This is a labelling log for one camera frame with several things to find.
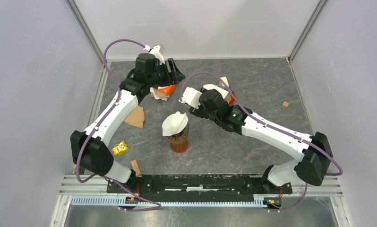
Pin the yellow toy figure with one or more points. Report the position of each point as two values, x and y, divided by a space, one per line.
120 148

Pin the white slotted cable duct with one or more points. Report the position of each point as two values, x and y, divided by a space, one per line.
127 201

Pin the wooden ring holder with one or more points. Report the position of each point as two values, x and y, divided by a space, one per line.
228 98

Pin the amber glass carafe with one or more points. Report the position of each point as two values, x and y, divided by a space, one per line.
178 146

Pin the coffee filter box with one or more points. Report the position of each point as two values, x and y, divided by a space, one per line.
168 90

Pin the wooden rectangular block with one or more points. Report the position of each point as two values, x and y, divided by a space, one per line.
136 168

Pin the small wooden cube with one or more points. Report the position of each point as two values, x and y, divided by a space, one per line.
285 105

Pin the white paper coffee filter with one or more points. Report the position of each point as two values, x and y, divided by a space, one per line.
174 124

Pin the single brown paper filter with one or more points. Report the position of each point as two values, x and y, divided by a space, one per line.
136 117

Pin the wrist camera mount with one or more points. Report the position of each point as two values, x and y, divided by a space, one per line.
191 97
157 51

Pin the dark glass dripper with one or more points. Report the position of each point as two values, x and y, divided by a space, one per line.
181 135

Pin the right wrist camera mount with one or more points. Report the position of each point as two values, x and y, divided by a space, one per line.
191 97

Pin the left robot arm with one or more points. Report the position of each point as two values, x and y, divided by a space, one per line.
90 146

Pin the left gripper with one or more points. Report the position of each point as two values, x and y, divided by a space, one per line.
174 77

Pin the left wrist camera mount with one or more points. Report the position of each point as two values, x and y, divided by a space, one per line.
157 51

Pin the brown paper coffee filters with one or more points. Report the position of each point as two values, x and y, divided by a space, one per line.
158 95

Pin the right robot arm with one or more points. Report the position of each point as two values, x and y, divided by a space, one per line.
311 154

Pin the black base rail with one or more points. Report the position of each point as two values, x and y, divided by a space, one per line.
204 188

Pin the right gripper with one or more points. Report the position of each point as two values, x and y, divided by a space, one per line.
198 111

